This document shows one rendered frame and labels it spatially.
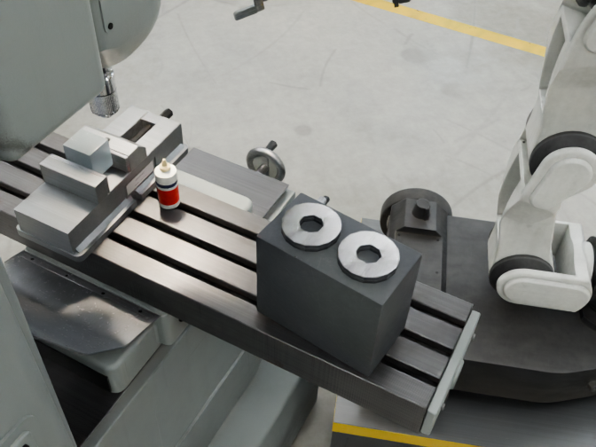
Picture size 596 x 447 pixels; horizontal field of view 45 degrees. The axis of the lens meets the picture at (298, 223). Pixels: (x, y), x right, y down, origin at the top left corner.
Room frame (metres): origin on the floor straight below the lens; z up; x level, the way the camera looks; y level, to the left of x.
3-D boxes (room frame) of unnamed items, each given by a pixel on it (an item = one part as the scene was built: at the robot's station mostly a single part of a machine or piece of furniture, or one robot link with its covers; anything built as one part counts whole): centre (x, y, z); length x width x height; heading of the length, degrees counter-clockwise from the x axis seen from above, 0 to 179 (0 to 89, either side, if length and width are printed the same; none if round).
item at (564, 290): (1.11, -0.57, 0.68); 0.21 x 0.20 x 0.13; 83
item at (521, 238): (1.12, -0.52, 0.85); 0.20 x 0.16 x 0.48; 173
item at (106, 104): (0.94, 0.33, 1.23); 0.05 x 0.05 x 0.06
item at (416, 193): (1.41, -0.33, 0.50); 0.20 x 0.05 x 0.20; 83
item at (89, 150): (0.97, 0.38, 1.07); 0.06 x 0.05 x 0.06; 65
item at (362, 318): (0.72, -0.06, 1.06); 0.22 x 0.12 x 0.20; 57
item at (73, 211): (1.00, 0.37, 1.01); 0.35 x 0.15 x 0.11; 155
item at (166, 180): (0.97, 0.25, 1.01); 0.04 x 0.04 x 0.11
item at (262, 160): (1.39, 0.11, 0.66); 0.16 x 0.12 x 0.12; 154
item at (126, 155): (1.02, 0.36, 1.05); 0.12 x 0.06 x 0.04; 65
